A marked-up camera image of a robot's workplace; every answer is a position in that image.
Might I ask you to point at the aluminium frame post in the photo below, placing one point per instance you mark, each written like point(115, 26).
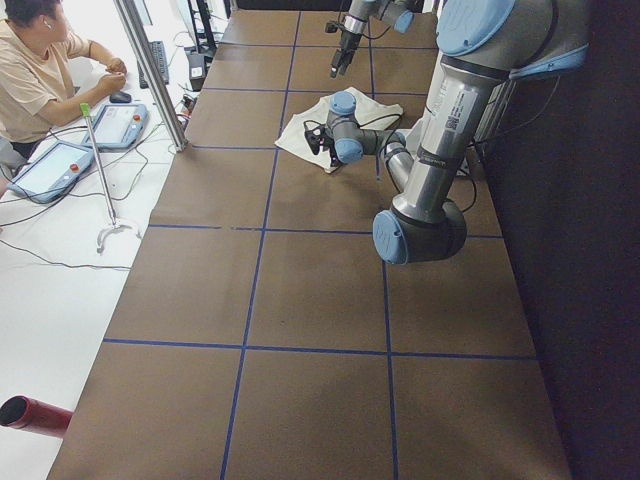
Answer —
point(138, 40)

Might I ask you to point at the far blue teach pendant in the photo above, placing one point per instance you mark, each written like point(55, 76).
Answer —
point(119, 126)

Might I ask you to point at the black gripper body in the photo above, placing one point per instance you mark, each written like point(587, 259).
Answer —
point(348, 42)
point(326, 145)

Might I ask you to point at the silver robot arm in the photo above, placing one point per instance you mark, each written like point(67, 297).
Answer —
point(353, 26)
point(481, 45)

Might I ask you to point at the red cylinder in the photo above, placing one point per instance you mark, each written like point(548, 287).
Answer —
point(30, 415)

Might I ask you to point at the person in beige shirt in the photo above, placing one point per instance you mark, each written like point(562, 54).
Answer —
point(37, 91)

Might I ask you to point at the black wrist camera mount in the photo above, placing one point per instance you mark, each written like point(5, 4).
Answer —
point(333, 27)
point(314, 133)

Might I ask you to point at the black keyboard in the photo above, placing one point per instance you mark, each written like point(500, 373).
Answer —
point(160, 60)

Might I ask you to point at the black computer mouse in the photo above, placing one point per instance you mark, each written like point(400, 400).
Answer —
point(120, 97)

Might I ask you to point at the blue teach pendant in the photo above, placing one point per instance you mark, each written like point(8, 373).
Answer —
point(119, 126)
point(53, 173)

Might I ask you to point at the near blue teach pendant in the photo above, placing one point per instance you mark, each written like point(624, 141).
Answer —
point(53, 173)

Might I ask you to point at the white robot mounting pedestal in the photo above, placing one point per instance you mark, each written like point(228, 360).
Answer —
point(442, 138)

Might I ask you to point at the cream long-sleeve cat shirt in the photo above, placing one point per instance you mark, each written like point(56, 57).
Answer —
point(368, 114)

